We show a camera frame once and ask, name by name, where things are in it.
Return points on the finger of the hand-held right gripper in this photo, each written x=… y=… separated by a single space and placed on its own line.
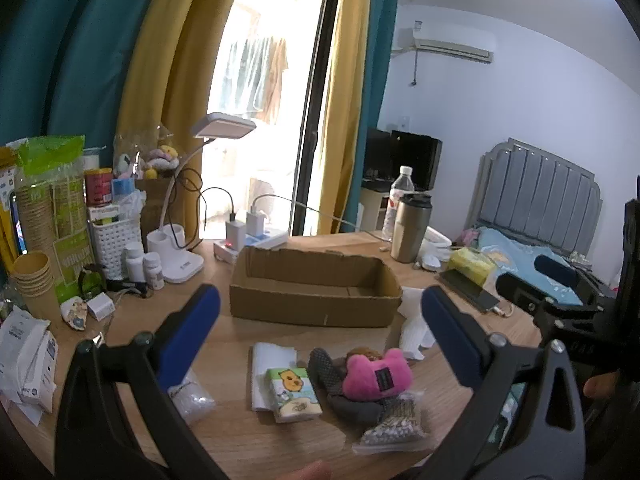
x=522 y=295
x=555 y=267

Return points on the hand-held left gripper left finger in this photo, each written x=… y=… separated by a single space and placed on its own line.
x=187 y=335

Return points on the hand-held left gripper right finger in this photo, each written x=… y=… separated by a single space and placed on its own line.
x=450 y=335

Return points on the white foam wrap sheets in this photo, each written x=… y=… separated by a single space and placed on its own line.
x=412 y=300

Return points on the clear bubble wrap bag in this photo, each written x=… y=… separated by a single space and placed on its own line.
x=195 y=400

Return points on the brown plush toy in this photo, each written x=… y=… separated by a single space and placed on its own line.
x=365 y=353

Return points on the pink plush toy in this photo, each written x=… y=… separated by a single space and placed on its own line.
x=370 y=375

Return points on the cartoon print tissue pack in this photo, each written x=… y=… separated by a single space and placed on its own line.
x=292 y=392

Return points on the brown cardboard box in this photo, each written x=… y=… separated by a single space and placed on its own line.
x=310 y=305

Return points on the person's right hand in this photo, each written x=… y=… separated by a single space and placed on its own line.
x=602 y=386

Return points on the person's left hand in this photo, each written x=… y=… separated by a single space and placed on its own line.
x=307 y=472

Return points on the light blue bed sheet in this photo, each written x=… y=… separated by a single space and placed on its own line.
x=515 y=255

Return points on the black smartphone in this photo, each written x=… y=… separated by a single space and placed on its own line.
x=467 y=290

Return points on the yellow cloth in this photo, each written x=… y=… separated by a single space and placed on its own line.
x=470 y=262

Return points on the grey padded bed headboard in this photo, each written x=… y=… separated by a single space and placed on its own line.
x=535 y=195

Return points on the white computer mouse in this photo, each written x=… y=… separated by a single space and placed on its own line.
x=431 y=262

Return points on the white desk lamp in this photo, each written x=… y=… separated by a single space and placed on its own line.
x=175 y=260

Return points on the pink cloth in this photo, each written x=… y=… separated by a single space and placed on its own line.
x=469 y=237

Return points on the small white adapter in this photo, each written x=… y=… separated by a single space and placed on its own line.
x=100 y=307

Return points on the white lidded container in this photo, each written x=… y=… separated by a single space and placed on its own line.
x=439 y=242

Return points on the clear bag of beads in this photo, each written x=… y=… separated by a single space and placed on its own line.
x=395 y=425

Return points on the steel tumbler with black lid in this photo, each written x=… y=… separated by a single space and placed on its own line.
x=407 y=235

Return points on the white perforated plastic basket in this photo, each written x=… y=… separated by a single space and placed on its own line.
x=112 y=250

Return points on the small patterned pouch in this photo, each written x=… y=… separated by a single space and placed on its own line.
x=75 y=316

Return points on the white power strip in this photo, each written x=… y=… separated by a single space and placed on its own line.
x=270 y=240

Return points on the brown paper bag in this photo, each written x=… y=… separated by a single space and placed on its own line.
x=152 y=210

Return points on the white plastic bag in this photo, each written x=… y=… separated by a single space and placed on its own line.
x=131 y=205

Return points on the clear plastic water bottle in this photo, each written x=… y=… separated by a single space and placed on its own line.
x=400 y=195

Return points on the white bedside cabinet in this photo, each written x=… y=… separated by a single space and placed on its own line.
x=372 y=207

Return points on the stack of paper cups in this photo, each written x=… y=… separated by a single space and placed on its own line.
x=35 y=280

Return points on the white wet wipes packs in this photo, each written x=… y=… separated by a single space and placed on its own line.
x=25 y=360

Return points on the red tin can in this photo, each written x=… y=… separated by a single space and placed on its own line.
x=99 y=187

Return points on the black monitor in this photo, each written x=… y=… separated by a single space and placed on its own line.
x=415 y=157

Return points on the clear bag of plush toys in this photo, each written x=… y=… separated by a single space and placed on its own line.
x=150 y=155

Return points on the green packet of paper cups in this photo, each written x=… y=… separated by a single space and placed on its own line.
x=60 y=200

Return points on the yellow packet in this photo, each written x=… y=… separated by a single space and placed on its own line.
x=7 y=210

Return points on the white air conditioner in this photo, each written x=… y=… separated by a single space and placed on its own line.
x=452 y=45

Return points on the narrow yellow curtain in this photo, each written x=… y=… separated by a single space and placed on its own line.
x=345 y=110

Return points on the narrow teal curtain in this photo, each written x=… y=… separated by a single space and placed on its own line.
x=372 y=85

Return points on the hanging clothes outside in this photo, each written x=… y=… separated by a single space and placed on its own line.
x=260 y=80

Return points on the wide yellow curtain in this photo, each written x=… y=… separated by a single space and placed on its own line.
x=170 y=60

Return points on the wide teal curtain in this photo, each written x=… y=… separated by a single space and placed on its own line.
x=65 y=60

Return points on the white wall socket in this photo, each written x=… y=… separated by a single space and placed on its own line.
x=404 y=122

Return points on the black door frame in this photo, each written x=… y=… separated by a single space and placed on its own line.
x=312 y=135

